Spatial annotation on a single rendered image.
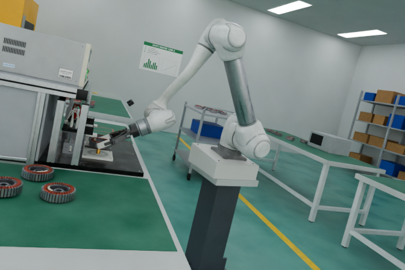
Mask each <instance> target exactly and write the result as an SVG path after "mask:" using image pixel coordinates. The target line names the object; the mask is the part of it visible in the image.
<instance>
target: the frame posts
mask: <svg viewBox="0 0 405 270"><path fill-rule="evenodd" d="M91 97H92V96H91V95H90V99H89V103H88V104H85V103H82V107H81V113H80V120H79V123H78V129H77V135H76V139H75V145H74V151H73V155H72V161H71V165H75V166H78V162H79V158H80V152H81V146H82V142H83V136H84V130H85V126H86V121H87V117H88V113H89V107H90V101H91ZM65 102H66V100H65V99H58V100H57V106H56V111H55V117H54V123H53V128H52V134H51V140H50V144H49V151H48V157H47V161H46V162H51V163H54V162H55V156H56V152H57V145H58V139H59V135H60V129H61V123H62V119H63V112H64V105H65ZM73 102H74V99H72V101H71V102H70V103H69V106H68V107H67V109H66V115H65V120H66V119H67V117H68V114H69V112H70V111H71V110H72V106H73Z"/></svg>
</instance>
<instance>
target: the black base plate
mask: <svg viewBox="0 0 405 270"><path fill-rule="evenodd" d="M67 138H68V132H67V133H66V132H62V131H60V135H59V139H58V145H57V152H56V156H55V162H54V163H51V162H46V161H47V157H48V151H49V144H50V142H49V143H48V146H47V147H46V148H45V150H44V152H43V153H42V155H41V156H40V158H39V160H38V162H37V164H38V165H39V164H40V165H47V166H50V167H54V168H65V169H75V170H81V171H92V172H102V173H108V174H119V175H129V176H135V177H143V175H144V172H143V169H142V167H141V165H140V162H139V159H138V157H137V154H136V152H135V150H134V147H133V144H132V142H131V141H127V140H123V141H121V142H119V143H117V144H115V145H111V149H100V150H105V151H112V154H113V161H112V162H111V161H105V160H96V159H87V158H82V154H83V151H82V148H83V144H84V138H85V135H84V136H83V142H82V146H81V152H80V158H79V162H78V166H75V165H71V161H72V155H73V154H66V153H62V150H63V144H64V141H65V139H67ZM84 147H85V148H92V149H97V148H93V147H91V146H87V145H85V146H84Z"/></svg>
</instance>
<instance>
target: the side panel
mask: <svg viewBox="0 0 405 270"><path fill-rule="evenodd" d="M45 100H46V93H41V92H35V91H31V90H25V89H18V88H15V87H8V86H2V85H0V163H10V164H16V165H32V164H35V159H36V152H37V146H38V141H39V135H40V128H41V124H42V118H43V111H44V107H45Z"/></svg>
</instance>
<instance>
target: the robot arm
mask: <svg viewBox="0 0 405 270"><path fill-rule="evenodd" d="M245 44H246V32H245V30H244V29H243V28H242V27H241V26H240V25H238V24H236V23H233V22H227V21H226V20H225V19H223V18H221V17H220V18H216V19H215V20H213V21H212V22H211V23H210V24H209V25H208V27H207V28H206V30H205V31H204V32H203V34H202V36H201V38H200V40H199V42H198V44H197V46H196V48H195V51H194V53H193V56H192V58H191V60H190V62H189V64H188V65H187V67H186V68H185V70H184V71H182V73H181V74H180V75H179V76H178V77H177V78H176V79H175V80H174V82H173V83H172V84H171V85H170V86H169V87H168V88H167V89H166V90H165V91H164V92H163V94H162V95H161V96H160V97H159V99H158V100H156V101H153V102H152V103H150V105H149V106H147V108H146V109H145V111H144V117H145V118H143V119H141V120H138V121H136V123H133V124H130V125H129V127H130V129H127V128H125V129H123V130H118V131H114V132H111V133H110V134H107V135H105V136H102V137H100V138H105V139H108V140H105V141H103V142H100V143H97V144H96V145H97V147H98V149H101V148H104V147H106V146H109V145H115V144H117V143H119V142H121V141H123V140H125V139H128V138H130V137H131V135H133V137H134V138H135V137H138V136H140V134H141V136H145V135H147V134H151V133H156V132H159V131H163V130H165V129H167V128H169V127H171V126H173V125H174V124H175V123H176V117H175V115H174V112H173V111H172V110H168V109H167V104H168V102H169V100H170V99H171V98H172V96H173V95H174V94H175V93H177V92H178V91H179V90H180V89H181V88H182V87H183V86H184V85H185V84H186V83H187V82H188V81H189V80H190V79H191V78H192V77H193V76H194V75H195V74H196V73H197V72H198V70H199V69H200V68H201V66H202V65H203V64H204V63H205V62H206V61H207V60H208V59H209V58H210V57H211V56H212V54H213V53H214V52H215V51H216V52H217V53H218V55H219V58H220V59H221V60H222V61H223V62H224V66H225V71H226V74H227V79H228V83H229V86H230V92H231V96H232V99H233V104H234V109H235V113H233V114H232V115H230V116H229V117H228V119H227V120H226V122H225V125H224V127H223V130H222V134H221V139H220V142H219V143H218V146H211V149H212V150H214V151H215V152H216V153H218V154H219V155H220V156H221V157H222V158H223V159H231V160H242V161H245V162H246V161H247V158H245V157H244V156H243V155H242V154H244V155H246V156H247V157H249V158H252V159H259V158H262V157H265V156H266V155H267V154H268V153H269V151H270V149H271V143H270V140H269V137H268V136H267V135H266V133H265V131H264V129H263V126H262V123H261V122H260V121H259V120H257V119H256V117H255V114H254V108H253V103H252V99H251V94H250V89H249V85H248V80H247V77H246V71H245V66H244V62H243V57H242V56H243V54H244V49H245Z"/></svg>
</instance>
